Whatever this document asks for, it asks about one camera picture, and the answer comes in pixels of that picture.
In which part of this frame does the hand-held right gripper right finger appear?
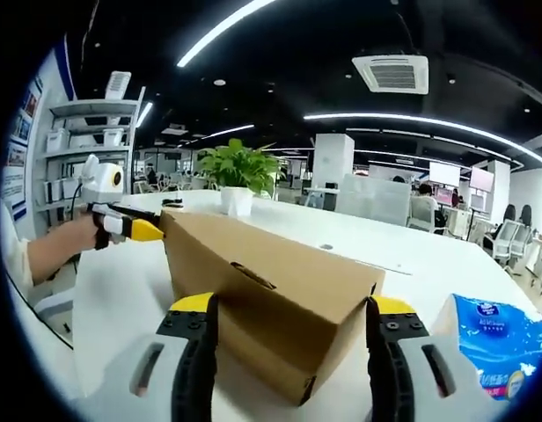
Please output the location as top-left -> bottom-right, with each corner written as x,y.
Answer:
365,295 -> 487,422

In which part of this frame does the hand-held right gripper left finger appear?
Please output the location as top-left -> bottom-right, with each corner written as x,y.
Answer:
88,292 -> 219,422

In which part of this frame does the blue soft tissue pack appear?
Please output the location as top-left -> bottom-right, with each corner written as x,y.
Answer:
430,293 -> 542,402

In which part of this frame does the brown cardboard shoe box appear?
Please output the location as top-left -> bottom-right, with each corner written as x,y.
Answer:
158,209 -> 386,406

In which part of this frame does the person's left hand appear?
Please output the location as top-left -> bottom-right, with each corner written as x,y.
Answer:
63,213 -> 100,255

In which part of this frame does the grey metal storage shelf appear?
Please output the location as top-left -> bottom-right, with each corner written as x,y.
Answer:
40,69 -> 148,223

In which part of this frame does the short ceiling light bar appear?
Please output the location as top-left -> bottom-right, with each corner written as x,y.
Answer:
136,101 -> 155,128

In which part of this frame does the green plant in white pot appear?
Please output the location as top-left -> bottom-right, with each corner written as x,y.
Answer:
195,138 -> 286,217

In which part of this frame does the white office chair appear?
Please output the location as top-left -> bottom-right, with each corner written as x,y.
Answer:
512,222 -> 537,266
484,219 -> 523,264

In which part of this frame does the grey desk partition panel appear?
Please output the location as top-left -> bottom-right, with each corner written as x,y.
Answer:
336,173 -> 413,229

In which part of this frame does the long curved ceiling light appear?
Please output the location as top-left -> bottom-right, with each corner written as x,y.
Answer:
176,0 -> 277,69
303,113 -> 542,165

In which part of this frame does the ceiling air conditioner vent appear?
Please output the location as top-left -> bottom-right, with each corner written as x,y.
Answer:
352,53 -> 429,94

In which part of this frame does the wall poster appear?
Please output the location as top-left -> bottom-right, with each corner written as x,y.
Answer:
1,74 -> 44,221

